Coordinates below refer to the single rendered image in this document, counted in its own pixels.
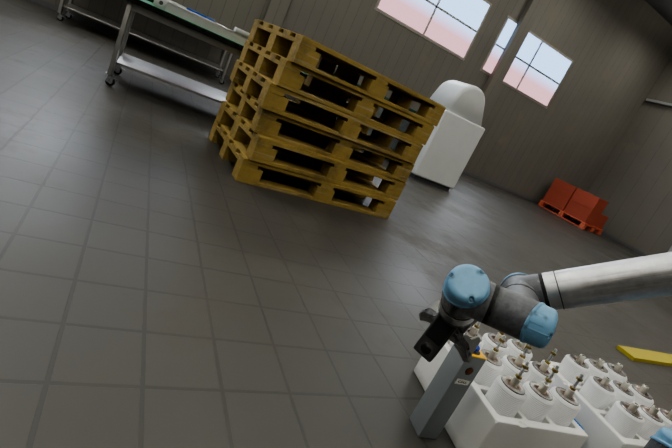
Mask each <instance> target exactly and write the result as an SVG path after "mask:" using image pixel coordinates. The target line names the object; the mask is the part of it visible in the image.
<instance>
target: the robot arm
mask: <svg viewBox="0 0 672 448"><path fill-rule="evenodd" d="M441 291H442V295H441V299H440V301H439V300H438V301H436V302H434V303H433V304H432V305H430V306H429V307H428V308H426V309H425V310H422V311H421V312H420V313H419V318H420V320H421V321H422V320H423V321H427V322H429V323H430V325H429V327H428V328H427V329H426V331H425V332H424V333H423V335H422V336H421V337H420V339H419V340H418V341H417V343H416V344H415V345H414V349H415V350H416V351H417V352H418V353H419V354H420V355H421V356H422V357H423V358H425V359H426V360H427V361H428V362H431V361H432V360H433V359H434V358H435V357H436V355H437V354H438V353H439V352H440V350H441V349H442V348H443V346H444V345H445V344H446V343H447V341H448V340H450V341H451V342H453V343H454V346H455V348H456V349H457V350H458V352H459V355H460V356H461V358H462V361H464V362H467V363H470V362H471V360H472V354H473V353H474V351H475V350H476V348H477V346H478V345H479V343H480V341H481V339H480V337H479V336H476V337H473V338H470V336H469V335H468V334H464V333H465V332H466V331H467V330H468V329H469V328H470V327H472V326H473V325H474V324H475V323H476V322H477V321H479V322H481V323H483V324H485V325H487V326H490V327H492V328H494V329H496V330H498V331H500V332H503V333H505V334H507V335H509V336H511V337H513V338H516V339H518V340H520V342H522V343H527V344H530V345H532V346H535V347H537V348H544V347H546V346H547V345H548V343H549V342H550V340H551V338H552V336H553V334H554V332H555V329H556V326H557V322H558V313H557V311H556V310H564V309H572V308H580V307H587V306H595V305H603V304H611V303H619V302H627V301H635V300H642V299H650V298H658V297H666V296H672V252H667V253H661V254H655V255H649V256H643V257H637V258H630V259H624V260H618V261H612V262H606V263H600V264H594V265H588V266H582V267H575V268H569V269H563V270H557V271H551V272H545V273H538V274H531V275H527V274H525V273H519V272H517V273H512V274H510V275H508V276H507V277H505V279H504V280H503V281H502V283H501V285H497V284H495V283H493V282H490V281H489V279H488V277H487V275H486V274H485V273H484V272H483V271H482V270H481V269H480V268H479V267H477V266H474V265H470V264H463V265H459V266H456V267H455V268H453V269H452V270H451V271H450V272H449V274H448V275H447V278H446V279H445V281H444V284H443V289H442V290H441ZM438 307H439V308H438ZM463 334H464V335H463ZM650 438H651V439H650V440H649V441H648V442H647V444H646V445H645V446H644V448H672V428H668V427H662V428H660V429H659V430H658V431H657V432H656V433H655V434H654V435H653V436H650Z"/></svg>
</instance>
